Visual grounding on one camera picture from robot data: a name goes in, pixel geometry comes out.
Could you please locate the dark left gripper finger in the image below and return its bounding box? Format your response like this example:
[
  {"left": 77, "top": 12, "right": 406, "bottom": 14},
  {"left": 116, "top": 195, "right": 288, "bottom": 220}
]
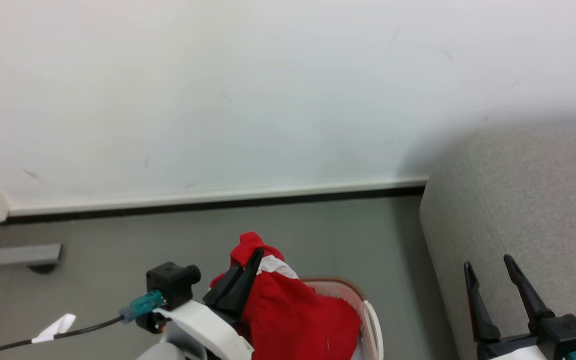
[
  {"left": 228, "top": 248, "right": 265, "bottom": 321},
  {"left": 203, "top": 265, "right": 245, "bottom": 312}
]

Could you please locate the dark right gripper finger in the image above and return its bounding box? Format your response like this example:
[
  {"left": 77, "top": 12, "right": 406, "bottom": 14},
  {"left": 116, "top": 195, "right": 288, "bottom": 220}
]
[
  {"left": 464, "top": 261, "right": 501, "bottom": 343},
  {"left": 503, "top": 254, "right": 556, "bottom": 333}
]

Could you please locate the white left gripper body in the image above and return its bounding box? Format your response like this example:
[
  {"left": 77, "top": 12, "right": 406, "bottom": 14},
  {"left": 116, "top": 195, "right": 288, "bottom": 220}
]
[{"left": 154, "top": 300, "right": 255, "bottom": 360}]

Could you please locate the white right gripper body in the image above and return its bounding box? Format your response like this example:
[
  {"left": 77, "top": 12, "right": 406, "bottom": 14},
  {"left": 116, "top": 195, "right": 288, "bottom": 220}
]
[{"left": 477, "top": 334, "right": 549, "bottom": 360}]

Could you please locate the red and white garment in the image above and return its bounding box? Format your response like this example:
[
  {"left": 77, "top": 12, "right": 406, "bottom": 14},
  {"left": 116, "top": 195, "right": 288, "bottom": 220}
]
[{"left": 209, "top": 231, "right": 362, "bottom": 360}]

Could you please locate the white plastic laundry basket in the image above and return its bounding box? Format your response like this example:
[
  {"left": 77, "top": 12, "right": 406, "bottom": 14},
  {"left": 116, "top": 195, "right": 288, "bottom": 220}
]
[{"left": 300, "top": 279, "right": 384, "bottom": 360}]

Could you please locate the white and black baseboard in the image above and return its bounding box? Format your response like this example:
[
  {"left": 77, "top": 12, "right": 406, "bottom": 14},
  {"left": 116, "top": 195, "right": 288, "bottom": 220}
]
[{"left": 8, "top": 176, "right": 429, "bottom": 219}]

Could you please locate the grey fabric sofa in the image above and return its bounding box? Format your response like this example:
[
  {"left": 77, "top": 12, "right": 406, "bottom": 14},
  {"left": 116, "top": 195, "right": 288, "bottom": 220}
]
[{"left": 419, "top": 120, "right": 576, "bottom": 360}]

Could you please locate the teal cable connector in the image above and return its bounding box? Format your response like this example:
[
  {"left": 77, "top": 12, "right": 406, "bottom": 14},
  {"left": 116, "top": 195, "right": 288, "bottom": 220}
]
[{"left": 120, "top": 290, "right": 165, "bottom": 322}]

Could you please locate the thin black cable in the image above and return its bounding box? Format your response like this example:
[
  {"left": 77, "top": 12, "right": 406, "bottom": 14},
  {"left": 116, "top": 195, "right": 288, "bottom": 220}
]
[{"left": 0, "top": 315, "right": 126, "bottom": 360}]

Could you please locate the white cable tag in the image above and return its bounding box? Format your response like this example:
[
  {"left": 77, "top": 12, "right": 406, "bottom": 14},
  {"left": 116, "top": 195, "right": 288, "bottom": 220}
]
[{"left": 31, "top": 313, "right": 77, "bottom": 344}]

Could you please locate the grey metal foot bracket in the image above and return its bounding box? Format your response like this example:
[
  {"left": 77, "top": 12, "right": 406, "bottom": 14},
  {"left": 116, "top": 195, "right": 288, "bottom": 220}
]
[{"left": 0, "top": 243, "right": 64, "bottom": 274}]

